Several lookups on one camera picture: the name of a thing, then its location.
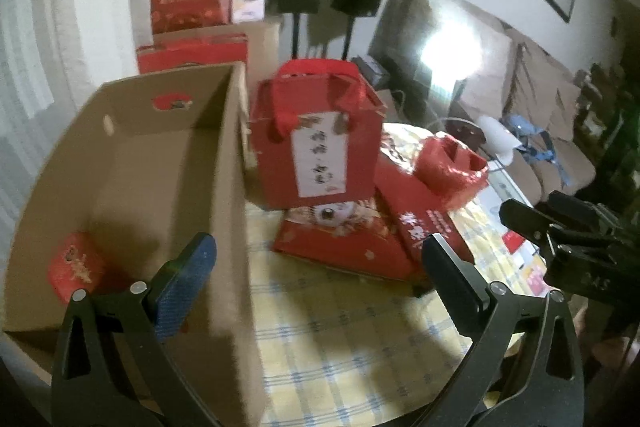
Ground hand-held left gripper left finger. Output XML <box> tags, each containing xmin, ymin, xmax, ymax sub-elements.
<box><xmin>50</xmin><ymin>232</ymin><xmax>222</xmax><ymax>427</ymax></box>

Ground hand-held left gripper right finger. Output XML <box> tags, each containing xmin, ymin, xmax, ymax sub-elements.
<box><xmin>422</xmin><ymin>234</ymin><xmax>587</xmax><ymax>427</ymax></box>

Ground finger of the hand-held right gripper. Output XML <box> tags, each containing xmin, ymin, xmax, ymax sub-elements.
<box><xmin>500</xmin><ymin>198</ymin><xmax>621</xmax><ymax>258</ymax></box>
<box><xmin>535</xmin><ymin>190</ymin><xmax>632</xmax><ymax>230</ymax></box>

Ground small red snack packet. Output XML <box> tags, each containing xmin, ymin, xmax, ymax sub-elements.
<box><xmin>47</xmin><ymin>232</ymin><xmax>108</xmax><ymax>305</ymax></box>

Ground large cardboard box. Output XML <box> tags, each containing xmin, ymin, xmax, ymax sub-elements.
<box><xmin>2</xmin><ymin>62</ymin><xmax>267</xmax><ymax>427</ymax></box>

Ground red gift box with handle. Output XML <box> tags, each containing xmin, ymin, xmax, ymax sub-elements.
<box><xmin>248</xmin><ymin>59</ymin><xmax>389</xmax><ymax>211</ymax></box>

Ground beige sofa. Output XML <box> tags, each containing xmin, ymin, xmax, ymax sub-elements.
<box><xmin>447</xmin><ymin>19</ymin><xmax>601</xmax><ymax>204</ymax></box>

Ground flat red gift box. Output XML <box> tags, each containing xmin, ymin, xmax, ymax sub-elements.
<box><xmin>272</xmin><ymin>201</ymin><xmax>426</xmax><ymax>298</ymax></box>

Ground yellow checked tablecloth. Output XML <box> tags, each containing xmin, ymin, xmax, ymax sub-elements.
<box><xmin>244</xmin><ymin>122</ymin><xmax>553</xmax><ymax>427</ymax></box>

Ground gold and red foil bag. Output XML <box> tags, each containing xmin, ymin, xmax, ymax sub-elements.
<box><xmin>379</xmin><ymin>124</ymin><xmax>441</xmax><ymax>175</ymax></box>

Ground dark television screen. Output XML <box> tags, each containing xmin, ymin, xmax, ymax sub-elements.
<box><xmin>369</xmin><ymin>0</ymin><xmax>483</xmax><ymax>118</ymax></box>

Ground red bag with oval label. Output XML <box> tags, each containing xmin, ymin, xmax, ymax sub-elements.
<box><xmin>136</xmin><ymin>34</ymin><xmax>249</xmax><ymax>75</ymax></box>

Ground white curtain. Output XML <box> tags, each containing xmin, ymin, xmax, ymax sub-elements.
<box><xmin>0</xmin><ymin>0</ymin><xmax>156</xmax><ymax>228</ymax></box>

